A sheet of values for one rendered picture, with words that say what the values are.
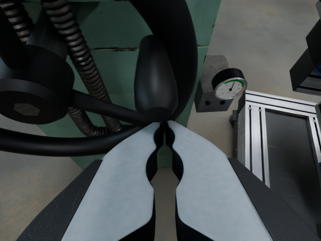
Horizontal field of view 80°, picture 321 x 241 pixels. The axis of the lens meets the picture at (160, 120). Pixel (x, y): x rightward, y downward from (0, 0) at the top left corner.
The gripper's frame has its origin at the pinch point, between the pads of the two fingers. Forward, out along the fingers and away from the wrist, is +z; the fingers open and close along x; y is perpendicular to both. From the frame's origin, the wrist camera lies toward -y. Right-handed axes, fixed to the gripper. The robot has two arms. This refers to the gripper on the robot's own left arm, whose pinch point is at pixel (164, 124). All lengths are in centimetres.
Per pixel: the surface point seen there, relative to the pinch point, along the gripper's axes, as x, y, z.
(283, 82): 79, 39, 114
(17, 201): -67, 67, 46
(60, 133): -32, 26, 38
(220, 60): 14.1, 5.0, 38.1
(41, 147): -16.6, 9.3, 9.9
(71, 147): -13.0, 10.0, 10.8
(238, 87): 14.4, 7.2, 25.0
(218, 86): 10.1, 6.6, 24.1
